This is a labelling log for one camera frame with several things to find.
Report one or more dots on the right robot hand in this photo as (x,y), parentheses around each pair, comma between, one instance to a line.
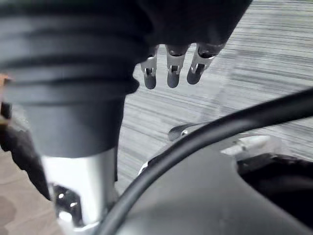
(73,49)

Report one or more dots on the dark grey robot body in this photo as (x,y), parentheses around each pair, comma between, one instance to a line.
(210,191)

